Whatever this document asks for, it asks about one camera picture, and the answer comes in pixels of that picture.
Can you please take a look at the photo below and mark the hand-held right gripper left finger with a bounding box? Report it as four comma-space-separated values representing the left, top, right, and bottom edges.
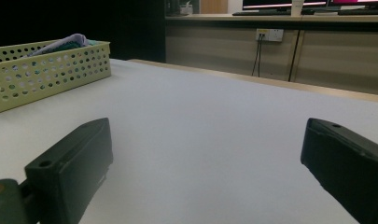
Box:
23, 117, 114, 224

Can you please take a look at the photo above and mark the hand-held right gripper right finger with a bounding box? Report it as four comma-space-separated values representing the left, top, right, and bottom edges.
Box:
300, 117, 378, 224

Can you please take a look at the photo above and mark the pale yellow perforated basket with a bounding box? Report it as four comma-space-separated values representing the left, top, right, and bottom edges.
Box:
0, 40, 112, 117

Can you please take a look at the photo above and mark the lilac seahorse print garment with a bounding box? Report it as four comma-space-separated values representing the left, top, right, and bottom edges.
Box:
22, 33, 98, 58

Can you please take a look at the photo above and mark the black keyboard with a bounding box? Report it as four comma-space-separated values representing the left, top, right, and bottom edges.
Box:
337, 9, 378, 17
231, 9, 293, 17

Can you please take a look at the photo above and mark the black computer monitor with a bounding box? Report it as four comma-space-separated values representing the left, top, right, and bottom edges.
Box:
328, 0, 378, 9
242, 0, 329, 10

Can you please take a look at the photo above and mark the clear plastic container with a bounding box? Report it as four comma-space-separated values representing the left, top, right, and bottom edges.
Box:
178, 0, 194, 16

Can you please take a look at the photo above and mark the black socket cable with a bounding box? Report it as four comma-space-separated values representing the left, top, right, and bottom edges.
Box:
257, 34, 263, 78
251, 34, 261, 77

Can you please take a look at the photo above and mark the white wall socket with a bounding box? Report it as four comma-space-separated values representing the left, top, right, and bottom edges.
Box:
255, 28, 285, 43

